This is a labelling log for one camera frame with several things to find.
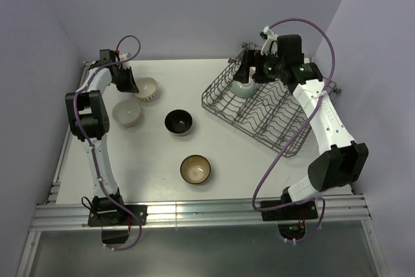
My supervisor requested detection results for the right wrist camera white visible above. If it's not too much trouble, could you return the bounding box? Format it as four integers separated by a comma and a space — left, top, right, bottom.
260, 26, 278, 55

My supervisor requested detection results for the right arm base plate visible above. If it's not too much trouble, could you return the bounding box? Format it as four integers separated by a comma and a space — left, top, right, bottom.
261, 201, 318, 222

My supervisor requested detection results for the light green bowl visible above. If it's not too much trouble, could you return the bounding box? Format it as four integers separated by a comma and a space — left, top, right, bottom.
231, 80, 257, 99

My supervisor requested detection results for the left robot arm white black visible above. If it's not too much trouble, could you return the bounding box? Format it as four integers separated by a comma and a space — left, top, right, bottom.
65, 49, 139, 224

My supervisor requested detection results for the plain white bowl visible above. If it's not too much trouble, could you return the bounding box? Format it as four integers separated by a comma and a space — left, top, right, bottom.
112, 99, 141, 127

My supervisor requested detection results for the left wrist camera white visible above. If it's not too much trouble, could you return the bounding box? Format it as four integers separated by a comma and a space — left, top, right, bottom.
115, 50, 131, 69

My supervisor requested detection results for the grey wire dish rack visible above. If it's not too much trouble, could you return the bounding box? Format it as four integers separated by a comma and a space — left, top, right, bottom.
201, 41, 342, 159

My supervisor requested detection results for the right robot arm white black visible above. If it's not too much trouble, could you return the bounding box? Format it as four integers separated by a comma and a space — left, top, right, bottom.
234, 30, 368, 219

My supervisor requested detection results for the red patterned bowl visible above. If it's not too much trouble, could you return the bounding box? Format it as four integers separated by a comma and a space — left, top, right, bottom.
249, 67, 256, 80

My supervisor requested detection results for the black glossy bowl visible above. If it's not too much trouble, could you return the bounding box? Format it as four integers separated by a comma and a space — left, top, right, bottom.
164, 109, 193, 136

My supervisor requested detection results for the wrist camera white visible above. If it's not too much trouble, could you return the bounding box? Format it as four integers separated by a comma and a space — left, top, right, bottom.
115, 50, 131, 69
260, 26, 278, 55

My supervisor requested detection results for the aluminium rail frame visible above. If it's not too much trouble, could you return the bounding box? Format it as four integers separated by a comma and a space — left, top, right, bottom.
18, 59, 390, 276

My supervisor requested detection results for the white bowl striped outside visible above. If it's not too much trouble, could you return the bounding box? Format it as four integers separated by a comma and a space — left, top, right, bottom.
135, 77, 159, 102

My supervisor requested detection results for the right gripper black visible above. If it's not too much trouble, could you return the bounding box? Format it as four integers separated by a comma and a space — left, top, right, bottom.
233, 49, 286, 84

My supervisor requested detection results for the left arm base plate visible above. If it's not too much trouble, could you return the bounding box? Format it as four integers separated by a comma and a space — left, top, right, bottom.
88, 205, 147, 227

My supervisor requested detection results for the brown beige bowl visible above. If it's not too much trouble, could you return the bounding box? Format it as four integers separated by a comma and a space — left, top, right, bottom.
180, 154, 211, 185

